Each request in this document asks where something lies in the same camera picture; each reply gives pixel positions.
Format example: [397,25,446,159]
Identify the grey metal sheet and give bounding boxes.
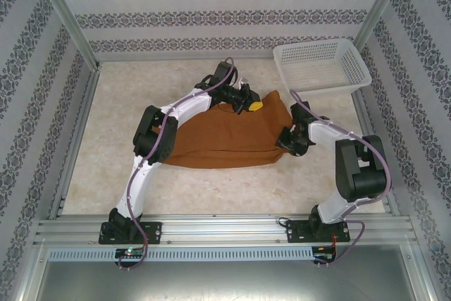
[20,260,436,301]

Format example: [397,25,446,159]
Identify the left controller board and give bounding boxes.
[115,247,146,259]

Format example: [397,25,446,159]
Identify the aluminium frame post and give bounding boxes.
[354,0,413,47]
[30,0,103,71]

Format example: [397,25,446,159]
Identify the white plastic mesh basket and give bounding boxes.
[273,39,373,94]

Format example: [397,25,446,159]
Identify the white slotted cable duct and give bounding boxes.
[47,246,314,262]

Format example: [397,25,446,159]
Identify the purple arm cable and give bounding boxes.
[118,56,237,272]
[289,89,393,270]

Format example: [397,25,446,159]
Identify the brown long pants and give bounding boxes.
[164,90,295,170]

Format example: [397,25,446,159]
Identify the aluminium back rail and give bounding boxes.
[97,54,276,63]

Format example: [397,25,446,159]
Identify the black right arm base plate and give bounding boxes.
[285,216,352,245]

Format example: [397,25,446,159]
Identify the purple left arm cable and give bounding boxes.
[118,56,237,272]

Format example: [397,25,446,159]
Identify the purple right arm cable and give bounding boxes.
[289,89,393,270]

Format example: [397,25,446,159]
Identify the aluminium mounting beam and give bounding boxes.
[33,213,419,245]

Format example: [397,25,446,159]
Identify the controller board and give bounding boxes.
[115,247,146,259]
[313,245,338,258]

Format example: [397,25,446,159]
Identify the right controller board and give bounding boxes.
[313,245,338,258]

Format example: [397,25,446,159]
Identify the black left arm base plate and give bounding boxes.
[98,221,163,245]

